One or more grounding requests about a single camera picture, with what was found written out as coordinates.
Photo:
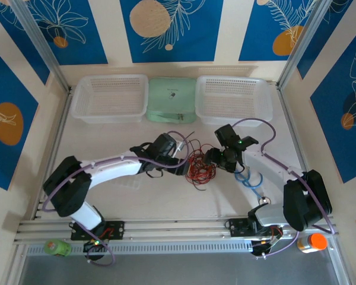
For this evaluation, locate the aluminium frame post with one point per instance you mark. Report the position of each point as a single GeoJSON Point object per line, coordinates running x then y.
{"type": "Point", "coordinates": [302, 44]}
{"type": "Point", "coordinates": [38, 38]}

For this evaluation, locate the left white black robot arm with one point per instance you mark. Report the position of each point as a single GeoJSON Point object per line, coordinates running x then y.
{"type": "Point", "coordinates": [112, 170]}

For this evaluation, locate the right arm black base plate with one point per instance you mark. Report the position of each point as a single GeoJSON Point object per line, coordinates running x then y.
{"type": "Point", "coordinates": [238, 227]}

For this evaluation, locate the aluminium front rail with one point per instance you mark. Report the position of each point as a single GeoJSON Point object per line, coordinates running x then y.
{"type": "Point", "coordinates": [178, 230]}

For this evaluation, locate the blue stethoscope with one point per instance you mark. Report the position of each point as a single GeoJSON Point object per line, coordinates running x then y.
{"type": "Point", "coordinates": [264, 200]}

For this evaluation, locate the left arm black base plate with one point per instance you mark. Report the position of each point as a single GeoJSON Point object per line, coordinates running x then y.
{"type": "Point", "coordinates": [115, 230]}

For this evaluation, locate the green plastic bottle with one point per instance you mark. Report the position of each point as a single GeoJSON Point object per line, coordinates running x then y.
{"type": "Point", "coordinates": [57, 248]}

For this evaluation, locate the clear plastic organizer box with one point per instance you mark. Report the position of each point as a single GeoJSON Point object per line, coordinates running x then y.
{"type": "Point", "coordinates": [133, 184]}

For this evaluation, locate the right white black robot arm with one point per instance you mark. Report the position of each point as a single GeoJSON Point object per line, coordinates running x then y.
{"type": "Point", "coordinates": [267, 166]}

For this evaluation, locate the white perforated plastic basket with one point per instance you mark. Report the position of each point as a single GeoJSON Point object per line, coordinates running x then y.
{"type": "Point", "coordinates": [109, 98]}
{"type": "Point", "coordinates": [234, 98]}

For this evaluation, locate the orange capped jar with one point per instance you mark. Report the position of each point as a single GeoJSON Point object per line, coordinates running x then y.
{"type": "Point", "coordinates": [313, 243]}

